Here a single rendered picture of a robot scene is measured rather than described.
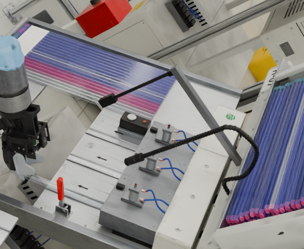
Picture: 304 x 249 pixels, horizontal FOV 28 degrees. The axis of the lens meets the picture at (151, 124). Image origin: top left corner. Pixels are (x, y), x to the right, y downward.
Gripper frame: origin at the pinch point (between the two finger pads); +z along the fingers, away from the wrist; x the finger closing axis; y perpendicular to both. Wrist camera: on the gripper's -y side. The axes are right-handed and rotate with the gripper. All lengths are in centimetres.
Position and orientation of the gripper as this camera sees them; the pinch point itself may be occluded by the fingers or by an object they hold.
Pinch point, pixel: (21, 172)
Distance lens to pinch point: 149.8
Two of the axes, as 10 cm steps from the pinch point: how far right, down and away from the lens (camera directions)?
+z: 0.4, 8.0, 6.0
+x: 3.5, -5.8, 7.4
